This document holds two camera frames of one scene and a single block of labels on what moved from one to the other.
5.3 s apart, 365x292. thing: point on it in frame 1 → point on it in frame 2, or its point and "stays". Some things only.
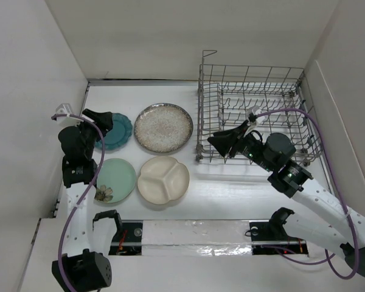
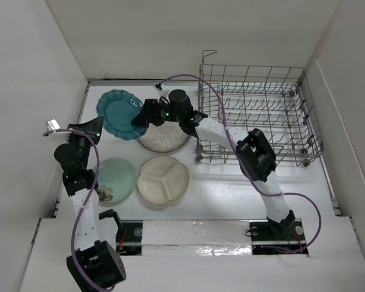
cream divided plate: (162, 180) stays
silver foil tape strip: (196, 238) stays
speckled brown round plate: (163, 128) stays
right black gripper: (223, 140) → (149, 114)
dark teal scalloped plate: (118, 135) → (117, 108)
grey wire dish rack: (225, 92) stays
